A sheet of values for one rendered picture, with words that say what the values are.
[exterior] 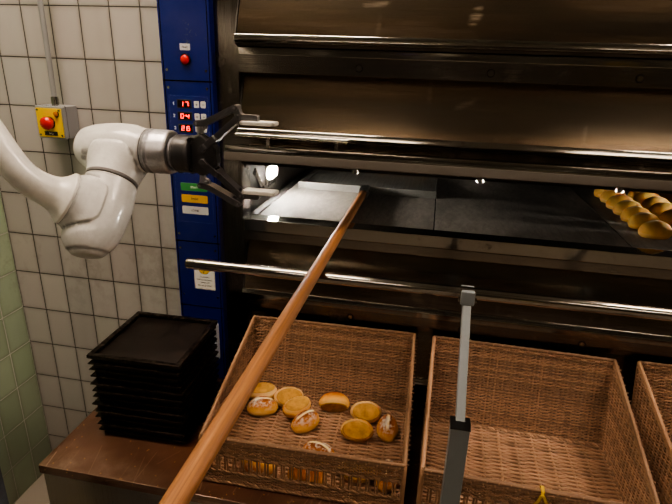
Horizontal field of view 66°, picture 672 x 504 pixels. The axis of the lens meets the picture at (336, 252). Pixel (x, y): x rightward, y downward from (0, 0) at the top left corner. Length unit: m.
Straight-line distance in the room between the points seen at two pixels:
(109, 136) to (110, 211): 0.16
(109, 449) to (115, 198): 0.89
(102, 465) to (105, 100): 1.10
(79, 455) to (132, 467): 0.17
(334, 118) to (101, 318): 1.16
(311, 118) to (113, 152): 0.66
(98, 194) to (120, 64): 0.80
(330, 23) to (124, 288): 1.15
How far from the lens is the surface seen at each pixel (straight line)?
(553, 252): 1.66
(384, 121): 1.54
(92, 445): 1.79
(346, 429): 1.65
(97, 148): 1.14
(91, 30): 1.87
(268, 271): 1.32
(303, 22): 1.58
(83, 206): 1.07
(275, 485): 1.53
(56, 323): 2.27
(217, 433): 0.75
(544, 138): 1.56
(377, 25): 1.54
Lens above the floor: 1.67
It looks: 20 degrees down
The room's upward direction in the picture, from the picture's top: 2 degrees clockwise
